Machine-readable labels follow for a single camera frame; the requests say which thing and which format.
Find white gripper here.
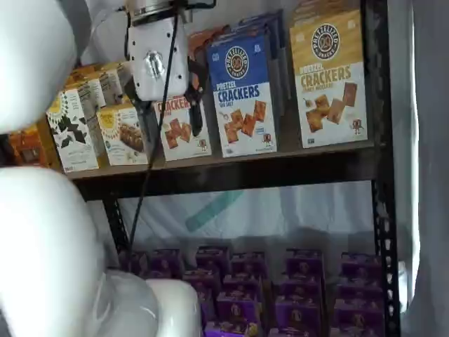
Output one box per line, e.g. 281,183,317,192
123,15,208,143

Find orange cheddar crackers box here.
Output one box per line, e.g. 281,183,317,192
152,31,214,162

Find Simple Mills almond bar box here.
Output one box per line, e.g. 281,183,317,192
96,103,150,166

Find grey white side curtain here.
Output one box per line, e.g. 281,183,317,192
385,0,449,337

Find blue sea salt crackers box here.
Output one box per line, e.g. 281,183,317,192
238,10,293,103
217,24,286,117
206,33,278,158

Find orange brown snack box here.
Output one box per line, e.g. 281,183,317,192
6,121,59,169

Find purple Annie's snack box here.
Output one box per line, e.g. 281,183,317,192
222,273,263,299
340,251,382,280
337,277,384,301
275,296,324,329
182,268,222,299
268,326,321,337
216,291,263,327
150,249,183,280
196,245,231,271
196,298,218,324
231,251,267,278
205,321,263,337
119,251,150,278
333,298,386,337
286,248,323,280
280,277,324,303

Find white backdrop sheet teal logo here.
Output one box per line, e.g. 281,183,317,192
75,0,375,253

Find wooden shelf board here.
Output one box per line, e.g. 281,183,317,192
66,140,376,176

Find yellow honey mustard crackers box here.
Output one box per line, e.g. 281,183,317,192
289,8,369,149
290,0,362,27

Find Simple Mills sweet thins box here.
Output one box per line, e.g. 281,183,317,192
45,87,99,173
101,62,133,96
72,68,120,106
65,79,108,110

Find black metal shelf rack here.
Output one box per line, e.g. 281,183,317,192
66,0,403,337

